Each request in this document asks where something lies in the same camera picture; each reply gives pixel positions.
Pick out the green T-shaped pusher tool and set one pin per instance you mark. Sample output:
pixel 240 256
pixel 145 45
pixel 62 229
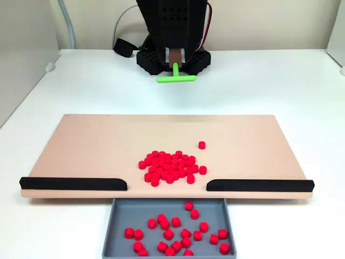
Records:
pixel 175 72

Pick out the red cylindrical granule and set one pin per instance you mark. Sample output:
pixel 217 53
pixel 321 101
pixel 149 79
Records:
pixel 155 160
pixel 188 252
pixel 185 233
pixel 201 144
pixel 172 167
pixel 182 174
pixel 197 235
pixel 161 159
pixel 168 234
pixel 214 239
pixel 176 246
pixel 170 252
pixel 161 164
pixel 129 232
pixel 185 242
pixel 149 157
pixel 161 154
pixel 162 247
pixel 175 222
pixel 152 223
pixel 167 157
pixel 142 164
pixel 142 252
pixel 155 154
pixel 173 158
pixel 148 176
pixel 203 227
pixel 169 172
pixel 163 175
pixel 190 178
pixel 202 170
pixel 161 218
pixel 169 178
pixel 155 182
pixel 187 166
pixel 147 162
pixel 137 246
pixel 185 157
pixel 194 214
pixel 159 171
pixel 222 233
pixel 189 171
pixel 165 224
pixel 151 170
pixel 188 206
pixel 180 166
pixel 165 167
pixel 224 248
pixel 174 162
pixel 155 176
pixel 167 162
pixel 192 159
pixel 178 154
pixel 138 234
pixel 175 175
pixel 194 168
pixel 154 165

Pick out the grey corrugated conduit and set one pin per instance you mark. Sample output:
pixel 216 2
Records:
pixel 71 32

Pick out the small white round knob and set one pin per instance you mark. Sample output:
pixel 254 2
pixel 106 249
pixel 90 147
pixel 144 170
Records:
pixel 343 70
pixel 49 67

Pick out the beige flat board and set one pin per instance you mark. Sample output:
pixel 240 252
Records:
pixel 94 151

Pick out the grey plastic tray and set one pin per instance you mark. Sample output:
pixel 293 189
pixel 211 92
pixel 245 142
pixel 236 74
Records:
pixel 126 213

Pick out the black edge rail strip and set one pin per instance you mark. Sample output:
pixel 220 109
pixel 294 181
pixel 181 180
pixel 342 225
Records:
pixel 258 185
pixel 72 184

